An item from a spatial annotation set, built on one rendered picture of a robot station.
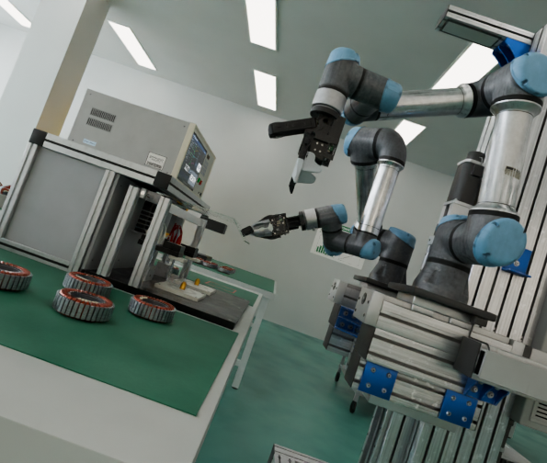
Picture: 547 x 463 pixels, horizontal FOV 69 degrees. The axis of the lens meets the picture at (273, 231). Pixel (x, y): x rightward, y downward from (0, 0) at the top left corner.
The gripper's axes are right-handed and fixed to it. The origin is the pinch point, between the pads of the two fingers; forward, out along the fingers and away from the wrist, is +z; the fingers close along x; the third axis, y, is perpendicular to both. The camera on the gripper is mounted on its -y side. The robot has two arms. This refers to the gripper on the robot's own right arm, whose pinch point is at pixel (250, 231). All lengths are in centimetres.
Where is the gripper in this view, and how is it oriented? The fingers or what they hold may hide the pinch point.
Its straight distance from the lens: 147.9
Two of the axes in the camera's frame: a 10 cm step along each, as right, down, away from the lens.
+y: -0.2, -0.7, -10.0
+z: -9.8, 1.9, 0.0
